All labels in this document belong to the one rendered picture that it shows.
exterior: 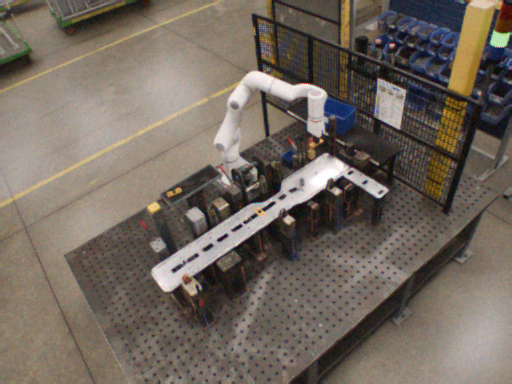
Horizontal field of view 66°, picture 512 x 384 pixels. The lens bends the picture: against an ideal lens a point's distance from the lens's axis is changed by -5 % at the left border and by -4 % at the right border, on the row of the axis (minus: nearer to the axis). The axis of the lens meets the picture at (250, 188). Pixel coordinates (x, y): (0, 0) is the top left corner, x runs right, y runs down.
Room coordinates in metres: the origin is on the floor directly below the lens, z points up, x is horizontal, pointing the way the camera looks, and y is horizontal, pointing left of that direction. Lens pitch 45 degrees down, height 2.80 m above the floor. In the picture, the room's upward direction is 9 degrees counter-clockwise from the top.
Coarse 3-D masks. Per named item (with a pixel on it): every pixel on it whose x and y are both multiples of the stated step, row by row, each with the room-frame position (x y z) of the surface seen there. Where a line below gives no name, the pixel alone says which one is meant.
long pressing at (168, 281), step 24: (312, 168) 1.92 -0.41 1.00; (336, 168) 1.89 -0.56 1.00; (288, 192) 1.75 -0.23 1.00; (312, 192) 1.71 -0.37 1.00; (240, 216) 1.62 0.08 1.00; (264, 216) 1.59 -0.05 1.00; (216, 240) 1.47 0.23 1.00; (240, 240) 1.44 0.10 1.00; (168, 264) 1.35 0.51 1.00; (192, 264) 1.33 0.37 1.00; (168, 288) 1.20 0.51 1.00
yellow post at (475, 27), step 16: (480, 0) 1.83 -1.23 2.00; (464, 16) 1.81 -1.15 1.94; (480, 16) 1.74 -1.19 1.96; (464, 32) 1.79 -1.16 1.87; (480, 32) 1.73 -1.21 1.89; (464, 48) 1.78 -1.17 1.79; (480, 48) 1.75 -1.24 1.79; (464, 64) 1.76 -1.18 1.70; (464, 80) 1.74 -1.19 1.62; (448, 96) 1.79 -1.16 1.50; (448, 112) 1.78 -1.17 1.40; (464, 112) 1.77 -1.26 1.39; (448, 128) 1.76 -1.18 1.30; (448, 144) 1.73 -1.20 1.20; (432, 160) 1.80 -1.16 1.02; (448, 160) 1.75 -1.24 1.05; (432, 176) 1.77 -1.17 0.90
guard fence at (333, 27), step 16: (272, 0) 4.81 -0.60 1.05; (288, 0) 4.57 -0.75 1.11; (304, 0) 4.33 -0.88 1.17; (320, 0) 4.12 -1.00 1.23; (336, 0) 3.93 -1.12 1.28; (272, 16) 4.84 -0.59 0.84; (288, 16) 4.58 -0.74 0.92; (304, 16) 4.35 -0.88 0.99; (320, 16) 4.12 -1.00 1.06; (336, 16) 3.93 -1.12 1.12; (320, 32) 4.13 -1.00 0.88; (336, 32) 3.93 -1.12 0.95; (288, 48) 4.61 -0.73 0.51; (304, 48) 4.36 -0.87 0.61; (320, 48) 4.13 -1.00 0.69; (288, 64) 4.63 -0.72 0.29; (304, 64) 4.38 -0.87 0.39; (336, 80) 3.93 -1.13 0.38
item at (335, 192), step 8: (328, 192) 1.67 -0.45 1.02; (336, 192) 1.64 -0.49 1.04; (328, 200) 1.67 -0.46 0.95; (336, 200) 1.62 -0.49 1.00; (328, 208) 1.67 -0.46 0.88; (336, 208) 1.62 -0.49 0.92; (328, 216) 1.67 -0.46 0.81; (336, 216) 1.64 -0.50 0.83; (328, 224) 1.66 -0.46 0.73; (336, 224) 1.63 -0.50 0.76; (336, 232) 1.61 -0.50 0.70
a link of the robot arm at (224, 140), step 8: (240, 88) 2.09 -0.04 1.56; (248, 88) 2.10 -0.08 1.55; (232, 96) 2.03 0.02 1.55; (240, 96) 2.02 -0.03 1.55; (248, 96) 2.06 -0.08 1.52; (232, 104) 2.00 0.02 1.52; (240, 104) 2.00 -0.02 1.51; (232, 112) 2.07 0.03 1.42; (240, 112) 2.02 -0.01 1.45; (224, 120) 2.15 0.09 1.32; (232, 120) 2.09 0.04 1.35; (240, 120) 2.11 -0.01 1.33; (224, 128) 2.12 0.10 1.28; (232, 128) 2.10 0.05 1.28; (216, 136) 2.13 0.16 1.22; (224, 136) 2.10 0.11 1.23; (232, 136) 2.09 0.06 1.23; (216, 144) 2.10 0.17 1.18; (224, 144) 2.08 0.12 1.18; (232, 144) 2.12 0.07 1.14
